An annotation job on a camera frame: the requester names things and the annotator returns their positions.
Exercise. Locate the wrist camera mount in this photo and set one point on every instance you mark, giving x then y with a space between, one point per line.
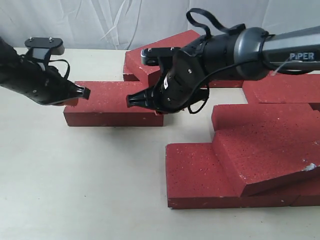
158 55
42 48

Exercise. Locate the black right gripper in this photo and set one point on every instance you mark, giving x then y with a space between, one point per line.
182 85

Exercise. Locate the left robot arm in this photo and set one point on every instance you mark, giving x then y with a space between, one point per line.
9 55

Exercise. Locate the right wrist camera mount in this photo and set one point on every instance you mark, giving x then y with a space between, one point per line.
158 55

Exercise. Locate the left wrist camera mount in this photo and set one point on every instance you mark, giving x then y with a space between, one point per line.
42 48

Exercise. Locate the grey fabric backdrop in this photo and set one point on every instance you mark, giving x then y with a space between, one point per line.
129 24

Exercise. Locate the right edge red brick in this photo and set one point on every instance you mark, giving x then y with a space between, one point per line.
284 89

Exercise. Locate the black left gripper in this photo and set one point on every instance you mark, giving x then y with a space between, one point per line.
43 87

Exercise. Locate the chipped red brick white spot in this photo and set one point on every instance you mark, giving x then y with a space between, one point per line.
263 156

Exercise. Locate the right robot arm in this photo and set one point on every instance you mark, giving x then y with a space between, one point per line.
242 54

